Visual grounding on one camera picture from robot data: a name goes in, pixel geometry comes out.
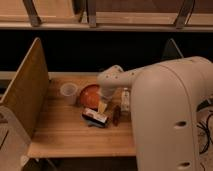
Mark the right dark side panel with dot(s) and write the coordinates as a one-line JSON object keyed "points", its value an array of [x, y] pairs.
{"points": [[171, 50]]}

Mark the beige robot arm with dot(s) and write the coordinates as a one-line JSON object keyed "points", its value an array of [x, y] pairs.
{"points": [[164, 101]]}

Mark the white bottle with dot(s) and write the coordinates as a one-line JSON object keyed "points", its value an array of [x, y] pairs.
{"points": [[125, 100]]}

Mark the left wooden side panel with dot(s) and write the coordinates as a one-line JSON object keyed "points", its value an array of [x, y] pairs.
{"points": [[23, 98]]}

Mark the brown small object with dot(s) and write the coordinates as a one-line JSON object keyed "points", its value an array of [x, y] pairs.
{"points": [[116, 115]]}

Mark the orange ceramic bowl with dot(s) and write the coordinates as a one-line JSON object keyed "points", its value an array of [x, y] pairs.
{"points": [[89, 96]]}

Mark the small printed box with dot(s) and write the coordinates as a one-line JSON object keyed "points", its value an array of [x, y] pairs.
{"points": [[94, 118]]}

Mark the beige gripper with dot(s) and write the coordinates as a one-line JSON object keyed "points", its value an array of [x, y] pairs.
{"points": [[106, 92]]}

